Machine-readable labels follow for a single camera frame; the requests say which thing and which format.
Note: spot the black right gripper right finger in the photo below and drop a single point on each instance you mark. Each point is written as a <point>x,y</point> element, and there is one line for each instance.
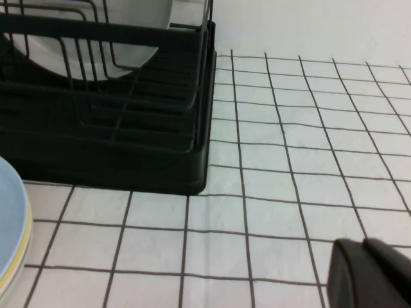
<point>395,279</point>

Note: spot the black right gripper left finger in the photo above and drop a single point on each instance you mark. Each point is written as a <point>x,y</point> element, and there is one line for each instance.
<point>350,282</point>

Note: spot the black dish drying rack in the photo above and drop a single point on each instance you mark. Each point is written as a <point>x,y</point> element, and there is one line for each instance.
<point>128,173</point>

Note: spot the pale pink plate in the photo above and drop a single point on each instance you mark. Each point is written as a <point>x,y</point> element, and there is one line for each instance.
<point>144,54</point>

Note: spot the pale yellow plate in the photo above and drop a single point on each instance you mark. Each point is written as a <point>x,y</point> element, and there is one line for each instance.
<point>28,237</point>

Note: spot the white plate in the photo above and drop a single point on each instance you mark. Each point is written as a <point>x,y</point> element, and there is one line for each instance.
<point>23,266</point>

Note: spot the light blue plate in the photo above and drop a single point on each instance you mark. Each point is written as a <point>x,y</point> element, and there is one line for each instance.
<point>9,208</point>

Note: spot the white grid-pattern tablecloth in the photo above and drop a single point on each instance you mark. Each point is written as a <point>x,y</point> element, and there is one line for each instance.
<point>257,160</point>

